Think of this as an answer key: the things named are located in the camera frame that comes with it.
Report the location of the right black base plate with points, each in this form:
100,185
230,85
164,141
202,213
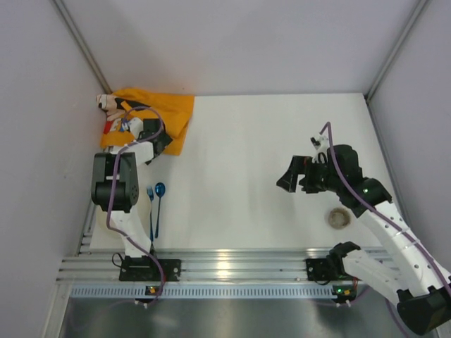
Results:
321,270

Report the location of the orange cartoon mouse placemat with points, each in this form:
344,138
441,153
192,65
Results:
176,111

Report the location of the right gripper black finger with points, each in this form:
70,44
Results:
302,183
289,181

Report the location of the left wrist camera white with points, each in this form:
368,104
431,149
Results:
134,126

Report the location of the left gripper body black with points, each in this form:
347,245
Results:
159,139

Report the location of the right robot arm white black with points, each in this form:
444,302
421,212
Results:
420,289

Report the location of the aluminium mounting rail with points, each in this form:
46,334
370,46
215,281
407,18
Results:
206,266

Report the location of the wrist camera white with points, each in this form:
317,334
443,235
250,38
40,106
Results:
321,143
134,126

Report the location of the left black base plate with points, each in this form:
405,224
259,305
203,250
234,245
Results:
143,269

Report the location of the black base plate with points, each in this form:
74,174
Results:
143,269
321,270

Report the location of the small grey ceramic cup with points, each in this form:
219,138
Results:
339,218

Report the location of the cream round plate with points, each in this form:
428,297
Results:
144,207

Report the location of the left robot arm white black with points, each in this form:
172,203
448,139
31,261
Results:
115,184

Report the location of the blue metal fork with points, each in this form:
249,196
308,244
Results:
150,194

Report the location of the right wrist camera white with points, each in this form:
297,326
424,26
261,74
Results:
321,143

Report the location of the blue metal spoon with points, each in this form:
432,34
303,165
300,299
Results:
160,190

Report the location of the slotted grey cable duct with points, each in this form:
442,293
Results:
215,291

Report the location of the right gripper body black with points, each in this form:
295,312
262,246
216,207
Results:
305,174

